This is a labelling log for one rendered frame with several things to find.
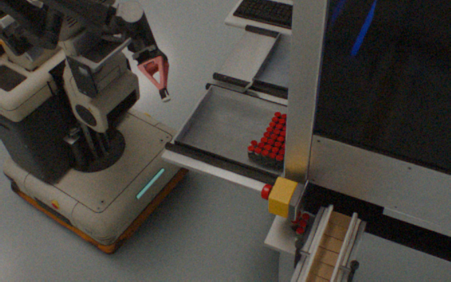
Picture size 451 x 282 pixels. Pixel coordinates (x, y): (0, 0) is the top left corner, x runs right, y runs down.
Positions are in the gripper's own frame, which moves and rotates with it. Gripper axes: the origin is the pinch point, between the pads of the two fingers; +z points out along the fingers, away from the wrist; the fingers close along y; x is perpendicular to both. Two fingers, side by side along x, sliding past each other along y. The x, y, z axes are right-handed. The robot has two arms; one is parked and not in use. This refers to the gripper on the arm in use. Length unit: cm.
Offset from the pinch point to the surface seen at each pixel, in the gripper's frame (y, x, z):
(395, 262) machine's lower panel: -32, 36, 63
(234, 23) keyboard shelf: -78, 20, -41
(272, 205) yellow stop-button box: -10.7, 13.1, 37.5
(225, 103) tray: -43.4, 8.1, -1.6
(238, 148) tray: -34.0, 7.7, 15.9
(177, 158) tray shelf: -29.3, -10.4, 12.2
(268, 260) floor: -113, -10, 52
